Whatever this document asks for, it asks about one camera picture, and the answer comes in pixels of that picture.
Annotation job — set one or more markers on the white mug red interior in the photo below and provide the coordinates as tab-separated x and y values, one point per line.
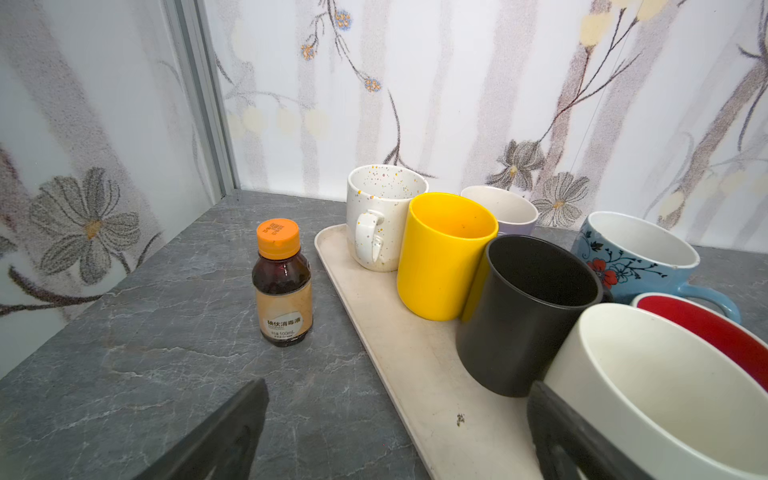
737	343

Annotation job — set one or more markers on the brown bottle orange cap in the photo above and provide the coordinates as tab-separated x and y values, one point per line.
283	286

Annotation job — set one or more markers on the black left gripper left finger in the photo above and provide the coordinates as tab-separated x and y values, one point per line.
223	446

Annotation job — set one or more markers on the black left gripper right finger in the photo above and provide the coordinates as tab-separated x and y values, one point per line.
567	446

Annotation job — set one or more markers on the lavender white cup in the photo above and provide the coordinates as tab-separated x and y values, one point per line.
515	215

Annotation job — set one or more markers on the blue floral mug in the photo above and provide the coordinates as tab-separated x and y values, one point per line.
632	256

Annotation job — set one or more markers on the white speckled mug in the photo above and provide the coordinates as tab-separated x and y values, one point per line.
377	204

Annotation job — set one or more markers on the beige plastic tray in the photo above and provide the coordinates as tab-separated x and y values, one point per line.
460	429

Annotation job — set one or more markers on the yellow cup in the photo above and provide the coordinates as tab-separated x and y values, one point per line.
444	238

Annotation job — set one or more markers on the plain white mug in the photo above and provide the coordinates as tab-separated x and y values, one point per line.
671	402

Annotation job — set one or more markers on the black cup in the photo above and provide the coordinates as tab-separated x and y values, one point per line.
526	297

